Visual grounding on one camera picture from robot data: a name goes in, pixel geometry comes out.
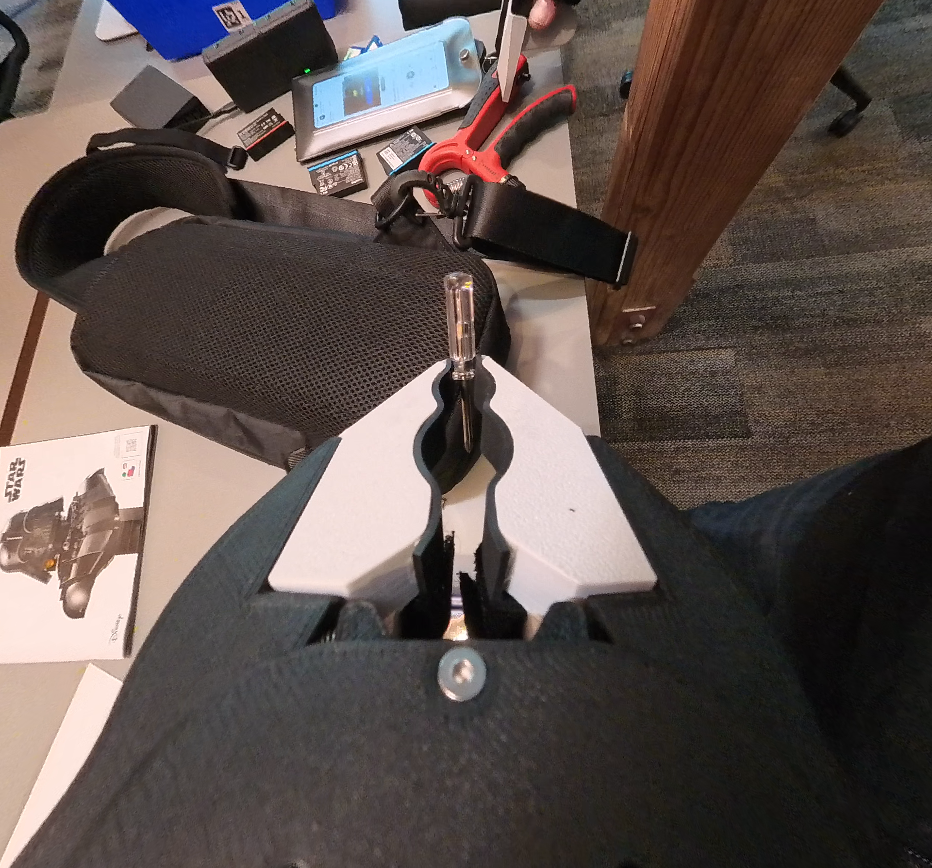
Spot small clear-handled screwdriver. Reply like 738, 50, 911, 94
442, 272, 482, 461

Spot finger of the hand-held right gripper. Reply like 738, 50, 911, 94
496, 0, 534, 100

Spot person's dark clothing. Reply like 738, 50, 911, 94
685, 439, 932, 868

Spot black box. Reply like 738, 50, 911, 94
201, 0, 340, 112

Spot white instruction sheet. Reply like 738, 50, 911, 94
0, 662, 129, 854

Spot wooden post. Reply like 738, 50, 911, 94
590, 0, 927, 352

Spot red-handled pliers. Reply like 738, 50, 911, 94
372, 82, 579, 229

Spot black bag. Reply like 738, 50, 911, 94
15, 126, 511, 469

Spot small black adapter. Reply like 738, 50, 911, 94
110, 65, 208, 131

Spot black-and-white instruction booklet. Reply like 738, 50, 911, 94
0, 425, 158, 662

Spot black strap with carabiner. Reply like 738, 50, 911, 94
455, 181, 639, 287

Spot black chair base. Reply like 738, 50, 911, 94
828, 61, 932, 141

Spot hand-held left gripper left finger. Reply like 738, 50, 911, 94
270, 362, 445, 614

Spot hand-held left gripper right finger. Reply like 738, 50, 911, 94
488, 362, 656, 610

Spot small black camera battery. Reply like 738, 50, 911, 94
306, 149, 368, 197
236, 107, 297, 159
376, 126, 435, 178

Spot smartphone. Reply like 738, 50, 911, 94
292, 17, 484, 163

